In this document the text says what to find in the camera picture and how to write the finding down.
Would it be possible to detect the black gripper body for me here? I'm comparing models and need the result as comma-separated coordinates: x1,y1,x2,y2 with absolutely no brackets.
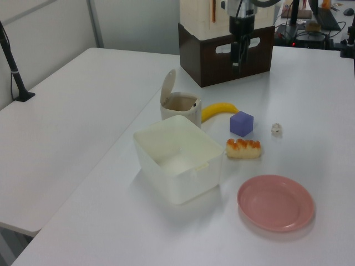
229,15,255,43

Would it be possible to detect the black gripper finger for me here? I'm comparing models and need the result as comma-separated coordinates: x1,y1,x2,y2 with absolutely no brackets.
240,40,250,74
230,41,241,68

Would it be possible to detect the white desktop trash can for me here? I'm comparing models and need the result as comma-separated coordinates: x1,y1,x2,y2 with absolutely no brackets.
160,69,202,130

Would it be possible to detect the dark brown crate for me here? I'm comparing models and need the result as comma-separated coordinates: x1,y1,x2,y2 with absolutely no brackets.
177,22,275,89

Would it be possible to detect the white toaster oven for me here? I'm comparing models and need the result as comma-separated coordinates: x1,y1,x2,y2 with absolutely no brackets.
179,0,276,39

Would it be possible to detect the black monitor stand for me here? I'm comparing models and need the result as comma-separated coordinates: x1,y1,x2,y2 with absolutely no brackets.
289,0,301,26

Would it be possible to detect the yellow banana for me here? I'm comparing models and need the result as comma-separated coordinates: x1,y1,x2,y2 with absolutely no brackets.
201,102,240,124

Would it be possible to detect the black electronics box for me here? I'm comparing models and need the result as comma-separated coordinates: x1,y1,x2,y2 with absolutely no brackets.
276,23,335,48

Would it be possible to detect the purple cube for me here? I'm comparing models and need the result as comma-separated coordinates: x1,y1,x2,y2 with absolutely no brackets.
229,110,255,138

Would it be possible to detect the black keyboard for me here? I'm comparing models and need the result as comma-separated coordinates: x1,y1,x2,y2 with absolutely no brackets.
314,0,341,32

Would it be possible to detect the orange glazed bread loaf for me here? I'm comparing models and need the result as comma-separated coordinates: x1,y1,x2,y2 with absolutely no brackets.
226,138,262,160

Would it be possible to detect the cream plastic storage box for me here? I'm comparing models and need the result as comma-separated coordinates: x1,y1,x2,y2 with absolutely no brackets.
133,115,225,206

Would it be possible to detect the pink plate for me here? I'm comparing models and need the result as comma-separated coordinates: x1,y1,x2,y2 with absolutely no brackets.
236,174,316,233

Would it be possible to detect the black pole with clamp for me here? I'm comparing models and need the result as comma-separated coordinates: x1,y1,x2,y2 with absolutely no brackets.
0,21,36,103

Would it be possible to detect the black camera stand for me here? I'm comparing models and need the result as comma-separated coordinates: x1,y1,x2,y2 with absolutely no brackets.
339,24,355,59

